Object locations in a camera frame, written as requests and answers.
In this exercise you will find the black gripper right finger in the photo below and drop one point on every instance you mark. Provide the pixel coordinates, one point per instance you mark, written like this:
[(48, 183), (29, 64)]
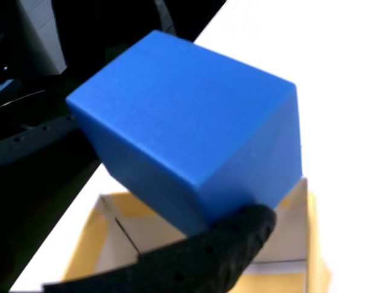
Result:
[(186, 265)]

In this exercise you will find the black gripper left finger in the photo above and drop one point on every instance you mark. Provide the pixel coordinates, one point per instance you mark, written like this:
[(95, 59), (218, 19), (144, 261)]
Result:
[(21, 142)]

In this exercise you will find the blue cube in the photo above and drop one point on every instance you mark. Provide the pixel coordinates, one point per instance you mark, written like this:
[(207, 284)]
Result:
[(183, 122)]

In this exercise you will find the yellow open box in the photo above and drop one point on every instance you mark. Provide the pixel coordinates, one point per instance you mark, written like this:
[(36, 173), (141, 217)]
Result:
[(88, 244)]

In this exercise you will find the grey background panel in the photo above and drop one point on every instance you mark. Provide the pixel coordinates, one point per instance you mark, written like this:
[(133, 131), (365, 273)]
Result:
[(45, 36)]

